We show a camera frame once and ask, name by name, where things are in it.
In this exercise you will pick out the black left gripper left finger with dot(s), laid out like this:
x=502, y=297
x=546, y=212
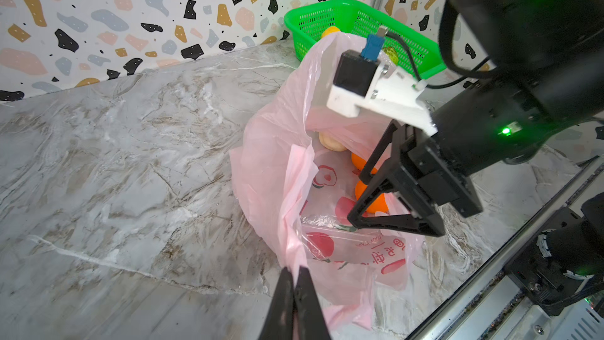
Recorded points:
x=279, y=322

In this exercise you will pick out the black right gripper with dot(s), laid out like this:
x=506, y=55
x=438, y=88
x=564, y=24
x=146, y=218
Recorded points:
x=415, y=179

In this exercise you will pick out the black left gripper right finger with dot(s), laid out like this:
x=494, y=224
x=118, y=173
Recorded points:
x=311, y=321

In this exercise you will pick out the orange fruit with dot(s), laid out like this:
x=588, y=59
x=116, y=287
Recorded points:
x=378, y=205
x=358, y=162

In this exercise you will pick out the pink plastic bag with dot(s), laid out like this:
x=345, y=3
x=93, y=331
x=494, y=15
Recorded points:
x=296, y=193

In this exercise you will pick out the green fruit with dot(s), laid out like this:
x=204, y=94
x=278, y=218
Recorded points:
x=392, y=54

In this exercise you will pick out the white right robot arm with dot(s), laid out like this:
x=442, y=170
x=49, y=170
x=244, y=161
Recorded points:
x=537, y=67

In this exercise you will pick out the beige round fruit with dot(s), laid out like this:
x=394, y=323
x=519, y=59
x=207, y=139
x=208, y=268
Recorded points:
x=330, y=143

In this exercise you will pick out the green plastic basket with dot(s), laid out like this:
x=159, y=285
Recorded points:
x=307, y=24

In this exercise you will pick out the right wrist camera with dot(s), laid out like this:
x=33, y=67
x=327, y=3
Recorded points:
x=364, y=81

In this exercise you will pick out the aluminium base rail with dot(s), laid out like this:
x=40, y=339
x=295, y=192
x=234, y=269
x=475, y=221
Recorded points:
x=544, y=283

